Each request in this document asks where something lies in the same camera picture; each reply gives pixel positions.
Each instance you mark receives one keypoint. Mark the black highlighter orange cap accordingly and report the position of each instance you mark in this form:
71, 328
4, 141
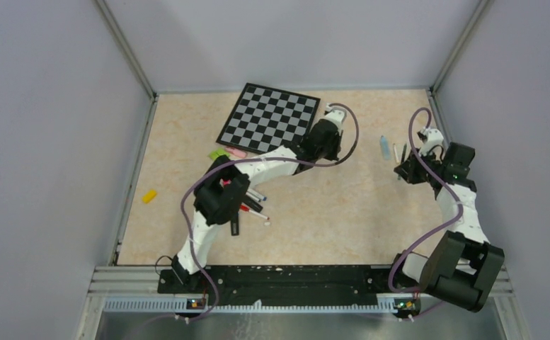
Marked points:
255, 206

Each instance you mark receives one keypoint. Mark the black highlighter blue cap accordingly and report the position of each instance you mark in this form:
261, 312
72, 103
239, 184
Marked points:
234, 228

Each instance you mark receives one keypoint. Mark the black grey chessboard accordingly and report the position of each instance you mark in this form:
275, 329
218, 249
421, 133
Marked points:
264, 118

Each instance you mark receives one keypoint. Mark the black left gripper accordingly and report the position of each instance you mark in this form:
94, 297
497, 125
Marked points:
337, 142

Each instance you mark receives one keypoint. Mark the white marker yellow end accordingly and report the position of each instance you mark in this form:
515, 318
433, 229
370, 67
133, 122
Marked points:
396, 155

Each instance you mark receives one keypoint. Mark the light blue highlighter body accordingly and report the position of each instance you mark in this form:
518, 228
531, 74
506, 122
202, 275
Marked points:
384, 144

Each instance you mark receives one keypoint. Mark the green ink clear pen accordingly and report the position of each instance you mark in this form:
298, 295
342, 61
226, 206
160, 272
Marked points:
403, 158

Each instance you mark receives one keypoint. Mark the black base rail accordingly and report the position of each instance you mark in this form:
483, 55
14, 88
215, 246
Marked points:
371, 278

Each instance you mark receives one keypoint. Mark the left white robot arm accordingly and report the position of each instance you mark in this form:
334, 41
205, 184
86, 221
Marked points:
219, 194

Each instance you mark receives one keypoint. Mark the yellow highlighter cap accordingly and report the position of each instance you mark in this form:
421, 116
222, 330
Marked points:
149, 196

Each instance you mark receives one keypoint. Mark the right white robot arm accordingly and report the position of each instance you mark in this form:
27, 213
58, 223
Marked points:
464, 265

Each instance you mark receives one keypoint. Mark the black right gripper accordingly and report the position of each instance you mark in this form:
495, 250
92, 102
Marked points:
408, 171

